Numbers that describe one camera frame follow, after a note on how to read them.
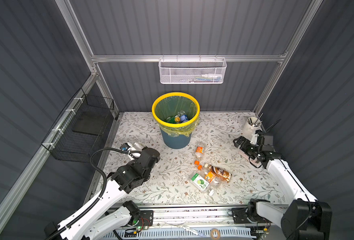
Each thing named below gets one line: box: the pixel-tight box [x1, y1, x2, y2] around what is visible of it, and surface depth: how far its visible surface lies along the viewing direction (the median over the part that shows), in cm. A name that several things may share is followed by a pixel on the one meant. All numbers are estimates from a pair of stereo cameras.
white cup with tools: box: [242, 113, 264, 140], surface depth 101 cm
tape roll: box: [210, 228, 221, 240], surface depth 71 cm
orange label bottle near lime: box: [200, 168, 221, 188], surface depth 84 cm
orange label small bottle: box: [194, 142, 205, 160], surface depth 96 cm
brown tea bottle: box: [204, 163, 232, 183], surface depth 85 cm
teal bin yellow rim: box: [151, 92, 200, 149], surface depth 92 cm
